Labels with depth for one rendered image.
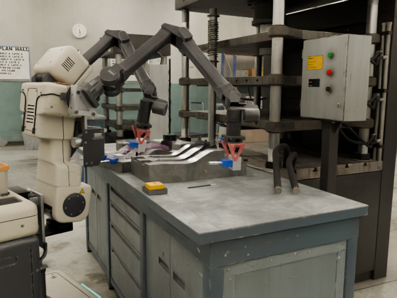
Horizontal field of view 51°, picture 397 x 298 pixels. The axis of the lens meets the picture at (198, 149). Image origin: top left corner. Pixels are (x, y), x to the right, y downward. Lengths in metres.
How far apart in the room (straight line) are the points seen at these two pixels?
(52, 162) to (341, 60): 1.36
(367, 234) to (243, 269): 1.55
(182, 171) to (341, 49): 0.92
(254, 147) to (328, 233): 1.24
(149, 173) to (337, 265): 0.84
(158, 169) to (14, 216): 0.61
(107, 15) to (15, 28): 1.85
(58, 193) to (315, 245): 1.03
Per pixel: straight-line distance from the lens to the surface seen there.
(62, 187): 1.80
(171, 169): 1.84
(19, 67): 9.06
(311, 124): 2.47
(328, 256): 1.62
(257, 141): 2.70
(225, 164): 1.63
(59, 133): 1.79
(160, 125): 6.40
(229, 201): 1.56
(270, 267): 1.46
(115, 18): 9.41
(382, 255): 3.00
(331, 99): 2.09
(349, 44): 2.06
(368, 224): 2.82
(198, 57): 1.78
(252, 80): 2.52
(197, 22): 10.01
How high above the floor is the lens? 1.22
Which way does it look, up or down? 9 degrees down
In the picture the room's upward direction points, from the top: 1 degrees clockwise
